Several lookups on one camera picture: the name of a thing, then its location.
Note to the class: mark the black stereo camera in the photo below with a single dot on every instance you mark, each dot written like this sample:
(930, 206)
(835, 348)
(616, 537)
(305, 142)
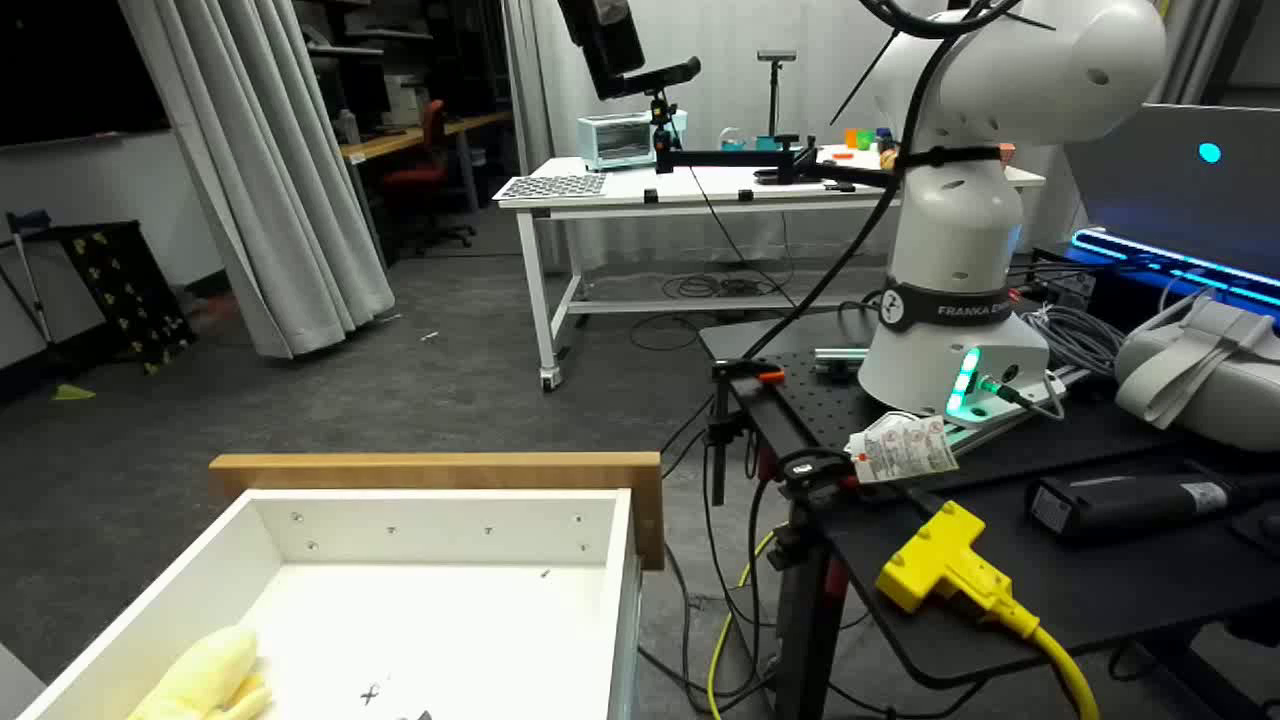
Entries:
(661, 77)

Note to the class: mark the black wall screen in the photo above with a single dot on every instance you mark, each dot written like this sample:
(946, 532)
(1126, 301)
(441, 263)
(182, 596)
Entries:
(74, 65)

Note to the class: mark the wooden desk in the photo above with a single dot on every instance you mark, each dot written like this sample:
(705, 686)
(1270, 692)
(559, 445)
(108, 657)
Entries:
(400, 136)

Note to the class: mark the white grey VR headset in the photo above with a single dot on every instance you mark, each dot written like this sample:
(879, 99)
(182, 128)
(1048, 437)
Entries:
(1201, 367)

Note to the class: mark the black power brick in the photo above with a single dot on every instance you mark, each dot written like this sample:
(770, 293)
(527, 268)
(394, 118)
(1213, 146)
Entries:
(1126, 503)

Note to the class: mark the white drawer with wooden front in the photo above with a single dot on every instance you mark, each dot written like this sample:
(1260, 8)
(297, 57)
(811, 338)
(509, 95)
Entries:
(441, 585)

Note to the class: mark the black clamp with orange tip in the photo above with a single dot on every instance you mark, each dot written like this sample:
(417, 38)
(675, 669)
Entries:
(725, 400)

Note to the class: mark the white metal table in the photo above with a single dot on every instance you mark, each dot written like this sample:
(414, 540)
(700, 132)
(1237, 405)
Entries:
(587, 194)

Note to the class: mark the black robot table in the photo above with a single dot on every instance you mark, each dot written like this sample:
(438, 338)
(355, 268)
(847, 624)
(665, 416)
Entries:
(1145, 585)

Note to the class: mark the white labelled packet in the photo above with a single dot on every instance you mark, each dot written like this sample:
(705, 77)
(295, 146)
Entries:
(902, 445)

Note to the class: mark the red office chair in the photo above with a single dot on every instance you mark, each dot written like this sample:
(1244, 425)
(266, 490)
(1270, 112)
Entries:
(425, 165)

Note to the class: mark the yellow power splitter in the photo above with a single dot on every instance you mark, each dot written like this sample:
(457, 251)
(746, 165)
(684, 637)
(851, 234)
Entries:
(943, 562)

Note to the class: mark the grey curtain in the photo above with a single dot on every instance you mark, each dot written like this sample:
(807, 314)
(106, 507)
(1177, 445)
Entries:
(280, 173)

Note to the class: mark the pale green plush toy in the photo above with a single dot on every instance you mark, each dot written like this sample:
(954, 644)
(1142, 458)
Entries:
(207, 675)

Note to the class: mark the black perforated panel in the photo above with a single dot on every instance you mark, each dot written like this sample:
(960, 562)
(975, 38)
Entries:
(127, 285)

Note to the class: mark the small teal white appliance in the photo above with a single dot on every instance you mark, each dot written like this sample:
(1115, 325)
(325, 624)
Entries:
(616, 142)

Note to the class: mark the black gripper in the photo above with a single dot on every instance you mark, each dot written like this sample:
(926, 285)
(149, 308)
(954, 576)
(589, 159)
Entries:
(602, 32)

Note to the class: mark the colourful toy blocks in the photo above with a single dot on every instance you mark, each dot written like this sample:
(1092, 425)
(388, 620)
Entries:
(865, 136)

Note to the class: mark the grey laptop with blue light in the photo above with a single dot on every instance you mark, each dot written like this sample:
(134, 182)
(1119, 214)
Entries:
(1187, 185)

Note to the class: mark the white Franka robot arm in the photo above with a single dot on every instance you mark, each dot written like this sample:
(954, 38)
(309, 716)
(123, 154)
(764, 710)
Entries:
(960, 225)

